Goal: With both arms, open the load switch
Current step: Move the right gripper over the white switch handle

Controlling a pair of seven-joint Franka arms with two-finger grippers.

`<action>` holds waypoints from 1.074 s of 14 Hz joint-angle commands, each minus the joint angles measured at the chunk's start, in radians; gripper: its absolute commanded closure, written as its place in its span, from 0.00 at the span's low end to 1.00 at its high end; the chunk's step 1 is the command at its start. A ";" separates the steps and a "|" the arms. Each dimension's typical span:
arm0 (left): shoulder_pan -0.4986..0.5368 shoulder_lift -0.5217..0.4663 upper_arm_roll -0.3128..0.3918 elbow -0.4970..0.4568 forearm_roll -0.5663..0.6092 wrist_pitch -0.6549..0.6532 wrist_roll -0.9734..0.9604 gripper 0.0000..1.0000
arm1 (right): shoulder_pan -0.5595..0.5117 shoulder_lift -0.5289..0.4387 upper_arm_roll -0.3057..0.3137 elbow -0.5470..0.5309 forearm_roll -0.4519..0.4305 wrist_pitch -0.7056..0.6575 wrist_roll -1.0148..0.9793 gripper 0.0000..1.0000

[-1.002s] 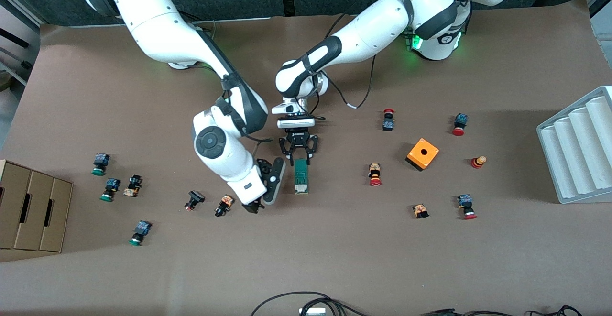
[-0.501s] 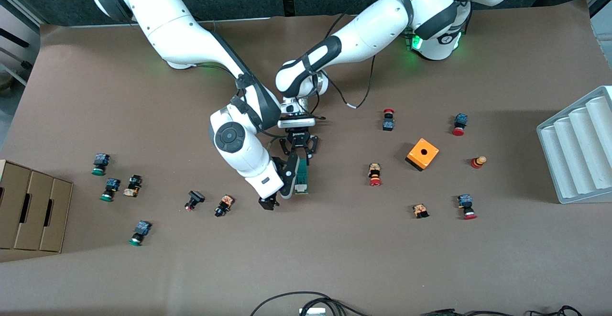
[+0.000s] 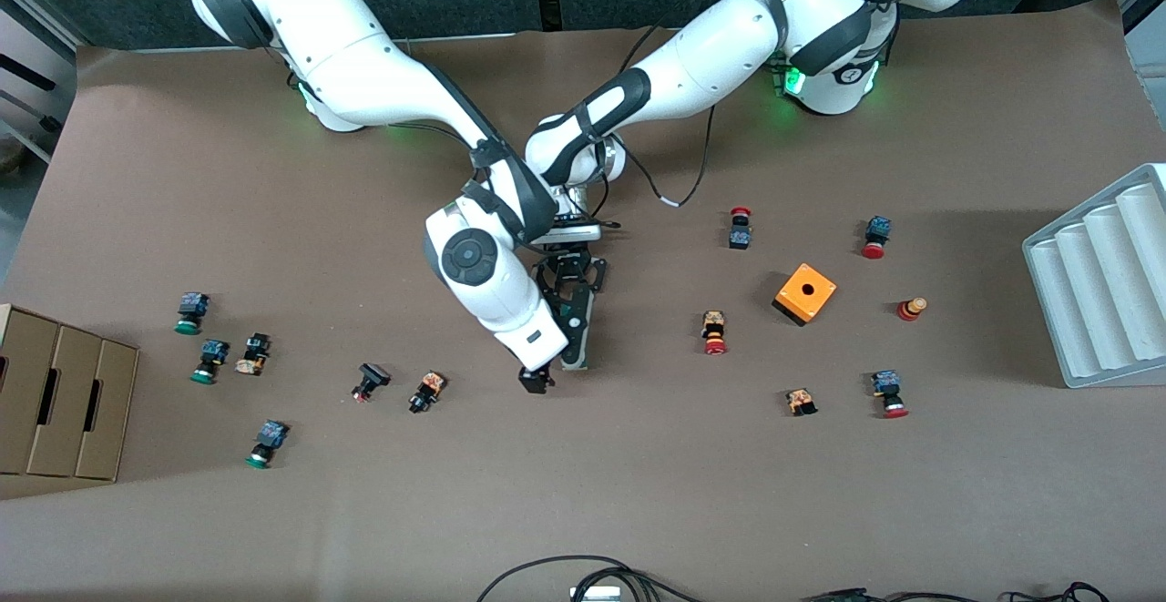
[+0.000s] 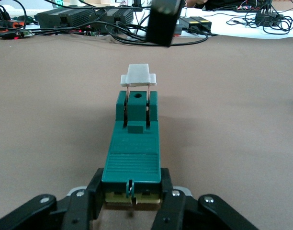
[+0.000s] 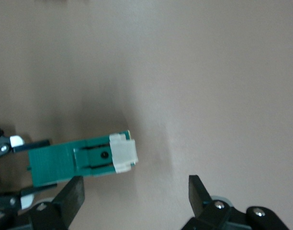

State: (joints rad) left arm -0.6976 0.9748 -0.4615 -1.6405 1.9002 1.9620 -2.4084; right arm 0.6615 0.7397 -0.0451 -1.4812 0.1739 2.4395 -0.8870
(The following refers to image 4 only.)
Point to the small black power supply box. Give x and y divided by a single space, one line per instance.
117 16

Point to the green circuit board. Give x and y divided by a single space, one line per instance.
247 8

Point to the red black device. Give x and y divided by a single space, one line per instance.
7 24

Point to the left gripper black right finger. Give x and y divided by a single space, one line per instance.
175 210

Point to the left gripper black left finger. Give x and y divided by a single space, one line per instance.
74 208

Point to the black adapter hub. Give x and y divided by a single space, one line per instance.
268 16

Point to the black box yellow label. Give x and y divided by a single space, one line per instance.
196 22

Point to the large black power supply box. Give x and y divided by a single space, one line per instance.
72 19

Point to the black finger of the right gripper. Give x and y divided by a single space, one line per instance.
163 24

